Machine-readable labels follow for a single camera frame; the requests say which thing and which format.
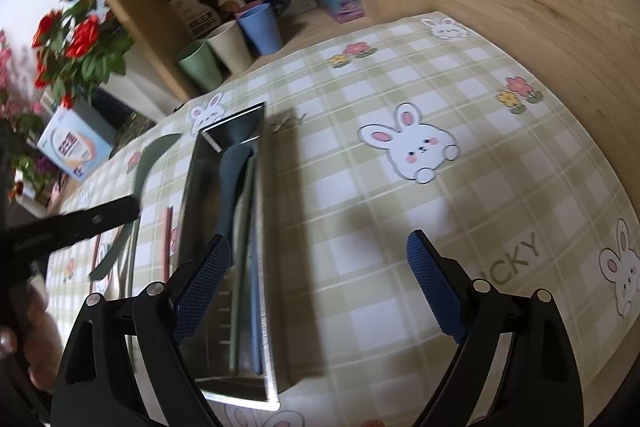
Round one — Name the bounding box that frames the blue chopstick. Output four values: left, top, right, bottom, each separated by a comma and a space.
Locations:
247, 197, 266, 375

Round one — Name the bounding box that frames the blue cup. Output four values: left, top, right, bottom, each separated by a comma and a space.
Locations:
237, 3, 283, 56

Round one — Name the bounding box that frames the green cup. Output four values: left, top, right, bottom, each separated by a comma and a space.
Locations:
178, 41, 223, 92

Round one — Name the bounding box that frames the pink blossom flower arrangement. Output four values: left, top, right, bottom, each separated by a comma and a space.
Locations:
0, 32, 56, 202

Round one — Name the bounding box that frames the white box with dark print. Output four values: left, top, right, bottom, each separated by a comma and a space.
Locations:
169, 0, 221, 38

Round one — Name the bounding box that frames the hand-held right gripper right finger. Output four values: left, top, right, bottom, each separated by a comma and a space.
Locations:
406, 229, 586, 427

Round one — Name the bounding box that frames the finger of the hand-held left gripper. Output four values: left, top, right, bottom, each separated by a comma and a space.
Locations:
47, 196, 141, 253

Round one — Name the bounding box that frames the blue spoon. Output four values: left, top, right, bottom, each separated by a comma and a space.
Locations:
216, 144, 261, 243

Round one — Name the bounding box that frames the pink chopstick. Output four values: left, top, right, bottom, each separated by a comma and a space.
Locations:
90, 232, 103, 275
160, 206, 175, 283

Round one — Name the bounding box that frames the checked bunny print tablecloth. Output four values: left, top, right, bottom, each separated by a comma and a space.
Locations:
45, 12, 640, 427

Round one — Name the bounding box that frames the pink cup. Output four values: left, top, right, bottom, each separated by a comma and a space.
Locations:
235, 0, 266, 20

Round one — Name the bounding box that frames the dark gold patterned box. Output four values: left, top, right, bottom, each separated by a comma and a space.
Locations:
115, 112, 157, 148

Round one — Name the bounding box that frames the person's left hand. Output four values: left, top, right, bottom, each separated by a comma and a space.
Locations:
0, 279, 63, 390

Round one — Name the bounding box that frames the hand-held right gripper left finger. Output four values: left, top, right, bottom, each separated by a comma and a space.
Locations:
50, 234, 233, 427

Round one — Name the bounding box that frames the red rose bouquet white vase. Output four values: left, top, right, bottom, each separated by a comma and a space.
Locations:
32, 0, 173, 122

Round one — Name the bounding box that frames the metal utensil tray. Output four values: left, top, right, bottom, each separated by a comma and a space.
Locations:
177, 102, 293, 410

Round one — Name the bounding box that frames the green spoon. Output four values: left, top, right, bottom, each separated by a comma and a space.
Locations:
89, 133, 183, 280

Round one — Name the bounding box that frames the light blue carton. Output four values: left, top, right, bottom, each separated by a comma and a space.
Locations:
36, 104, 118, 182

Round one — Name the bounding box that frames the beige cup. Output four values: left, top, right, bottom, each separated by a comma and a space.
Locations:
206, 21, 253, 74

